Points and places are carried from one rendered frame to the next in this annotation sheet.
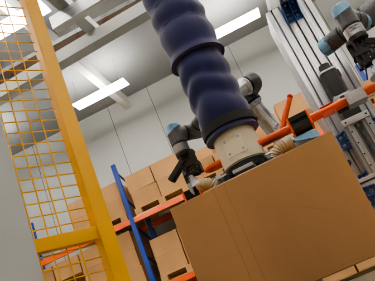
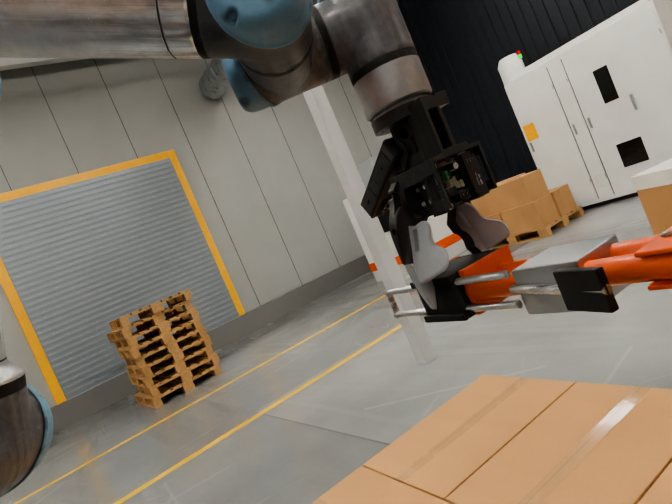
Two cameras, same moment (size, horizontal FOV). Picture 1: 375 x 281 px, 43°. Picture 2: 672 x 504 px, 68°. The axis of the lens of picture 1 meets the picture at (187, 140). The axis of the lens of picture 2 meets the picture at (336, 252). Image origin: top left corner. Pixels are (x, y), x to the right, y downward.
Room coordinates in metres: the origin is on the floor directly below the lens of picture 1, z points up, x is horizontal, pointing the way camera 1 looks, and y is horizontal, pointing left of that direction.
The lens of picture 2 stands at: (2.09, -0.42, 1.27)
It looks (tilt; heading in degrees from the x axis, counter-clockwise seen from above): 3 degrees down; 228
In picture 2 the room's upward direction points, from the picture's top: 23 degrees counter-clockwise
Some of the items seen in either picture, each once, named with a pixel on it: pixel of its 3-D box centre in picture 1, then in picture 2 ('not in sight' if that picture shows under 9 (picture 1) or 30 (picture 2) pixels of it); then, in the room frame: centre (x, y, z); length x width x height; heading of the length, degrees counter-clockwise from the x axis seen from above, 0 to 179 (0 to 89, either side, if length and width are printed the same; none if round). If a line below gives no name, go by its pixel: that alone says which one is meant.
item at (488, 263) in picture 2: not in sight; (467, 282); (1.63, -0.75, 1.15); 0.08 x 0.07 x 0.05; 77
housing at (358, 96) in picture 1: (355, 98); (570, 276); (1.66, -0.62, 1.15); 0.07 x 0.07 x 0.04; 77
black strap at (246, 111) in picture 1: (229, 127); not in sight; (1.77, -0.17, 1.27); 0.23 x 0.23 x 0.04
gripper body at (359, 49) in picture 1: (364, 51); (427, 161); (1.64, -0.73, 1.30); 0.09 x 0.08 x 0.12; 77
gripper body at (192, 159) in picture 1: (189, 164); not in sight; (2.08, 0.03, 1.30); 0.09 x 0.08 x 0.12; 77
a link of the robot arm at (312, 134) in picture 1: (309, 144); not in sight; (2.24, -0.53, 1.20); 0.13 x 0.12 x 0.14; 28
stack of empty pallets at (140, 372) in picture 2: not in sight; (162, 347); (-0.65, -7.88, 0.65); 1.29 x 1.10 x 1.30; 81
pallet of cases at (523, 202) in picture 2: not in sight; (520, 206); (-5.13, -4.18, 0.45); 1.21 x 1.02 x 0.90; 81
